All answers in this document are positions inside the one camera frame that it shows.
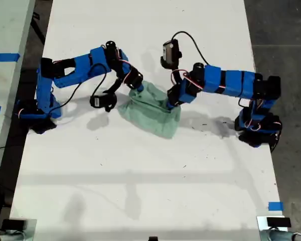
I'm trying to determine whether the square blue tape piece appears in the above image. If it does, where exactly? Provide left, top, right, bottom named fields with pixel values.
left=268, top=201, right=284, bottom=212

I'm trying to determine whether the pale green T-shirt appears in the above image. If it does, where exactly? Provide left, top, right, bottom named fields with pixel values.
left=117, top=80, right=182, bottom=140

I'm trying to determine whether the grey metal plate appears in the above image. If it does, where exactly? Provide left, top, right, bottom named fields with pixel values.
left=256, top=215, right=289, bottom=241
left=9, top=218, right=38, bottom=241

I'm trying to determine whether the black stand leg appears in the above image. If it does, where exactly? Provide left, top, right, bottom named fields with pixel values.
left=29, top=2, right=47, bottom=45

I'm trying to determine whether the small black box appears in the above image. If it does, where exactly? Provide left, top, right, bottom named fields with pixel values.
left=266, top=216, right=292, bottom=228
left=2, top=218, right=27, bottom=230

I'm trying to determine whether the pale side table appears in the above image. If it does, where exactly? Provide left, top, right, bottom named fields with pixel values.
left=0, top=0, right=36, bottom=194

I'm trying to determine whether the black camera box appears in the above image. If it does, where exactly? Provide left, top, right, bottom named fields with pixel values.
left=160, top=38, right=184, bottom=70
left=89, top=91, right=118, bottom=113

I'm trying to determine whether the black camera stalk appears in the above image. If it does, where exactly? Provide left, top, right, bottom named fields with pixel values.
left=171, top=67, right=183, bottom=85
left=102, top=78, right=123, bottom=95

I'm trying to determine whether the black base cable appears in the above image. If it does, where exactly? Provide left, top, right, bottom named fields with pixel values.
left=269, top=129, right=283, bottom=153

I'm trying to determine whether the long blue tape strip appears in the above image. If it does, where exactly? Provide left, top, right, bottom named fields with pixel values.
left=0, top=53, right=22, bottom=63

